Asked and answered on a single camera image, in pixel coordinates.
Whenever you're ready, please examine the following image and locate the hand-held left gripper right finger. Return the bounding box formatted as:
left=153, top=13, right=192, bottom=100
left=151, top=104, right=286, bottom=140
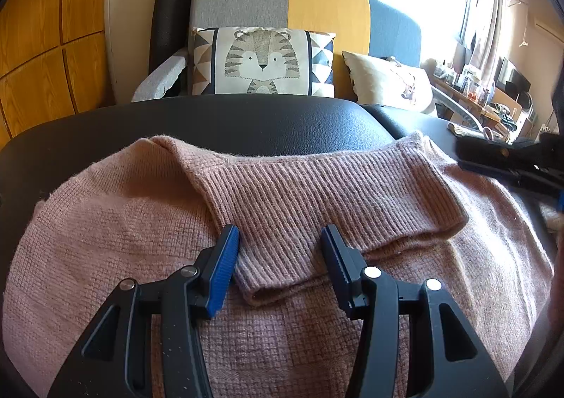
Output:
left=320, top=225, right=514, bottom=398

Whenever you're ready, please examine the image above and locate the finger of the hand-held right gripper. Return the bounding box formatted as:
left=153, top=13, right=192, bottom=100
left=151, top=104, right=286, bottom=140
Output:
left=458, top=161, right=560, bottom=197
left=456, top=136, right=545, bottom=170

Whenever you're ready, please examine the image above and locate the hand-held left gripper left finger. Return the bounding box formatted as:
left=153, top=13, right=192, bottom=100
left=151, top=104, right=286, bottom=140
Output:
left=46, top=224, right=241, bottom=398

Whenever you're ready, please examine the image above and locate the pink knit sweater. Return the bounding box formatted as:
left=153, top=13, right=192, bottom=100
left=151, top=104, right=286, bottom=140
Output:
left=2, top=130, right=555, bottom=398

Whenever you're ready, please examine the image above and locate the small white fan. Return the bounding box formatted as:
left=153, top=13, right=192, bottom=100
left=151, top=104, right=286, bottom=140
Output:
left=517, top=92, right=536, bottom=117

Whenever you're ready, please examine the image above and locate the wooden side table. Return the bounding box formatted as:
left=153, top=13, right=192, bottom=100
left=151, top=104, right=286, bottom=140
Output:
left=434, top=76, right=503, bottom=126

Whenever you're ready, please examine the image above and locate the group of jars and bottles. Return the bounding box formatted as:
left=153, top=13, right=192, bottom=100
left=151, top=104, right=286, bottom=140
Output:
left=434, top=59, right=494, bottom=106

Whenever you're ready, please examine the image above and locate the black television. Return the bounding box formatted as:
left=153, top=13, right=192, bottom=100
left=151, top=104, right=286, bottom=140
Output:
left=498, top=57, right=532, bottom=93

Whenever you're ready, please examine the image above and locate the deer print cushion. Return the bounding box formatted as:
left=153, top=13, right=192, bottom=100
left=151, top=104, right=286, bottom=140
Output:
left=342, top=51, right=435, bottom=112

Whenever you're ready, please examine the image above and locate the patterned beige curtain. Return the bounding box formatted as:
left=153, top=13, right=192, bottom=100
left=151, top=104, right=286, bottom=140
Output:
left=467, top=0, right=507, bottom=86

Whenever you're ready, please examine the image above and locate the tiger print cushion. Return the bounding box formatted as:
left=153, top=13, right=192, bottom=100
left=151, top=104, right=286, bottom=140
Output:
left=189, top=27, right=336, bottom=98

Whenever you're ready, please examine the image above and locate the grey yellow blue sofa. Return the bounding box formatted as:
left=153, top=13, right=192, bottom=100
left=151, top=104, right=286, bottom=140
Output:
left=131, top=0, right=441, bottom=119

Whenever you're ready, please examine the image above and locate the black rolled mat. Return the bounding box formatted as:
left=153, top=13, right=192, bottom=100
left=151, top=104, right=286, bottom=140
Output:
left=149, top=0, right=197, bottom=86

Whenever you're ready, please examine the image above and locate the wooden wardrobe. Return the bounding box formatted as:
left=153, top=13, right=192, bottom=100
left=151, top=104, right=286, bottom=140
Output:
left=0, top=0, right=115, bottom=148

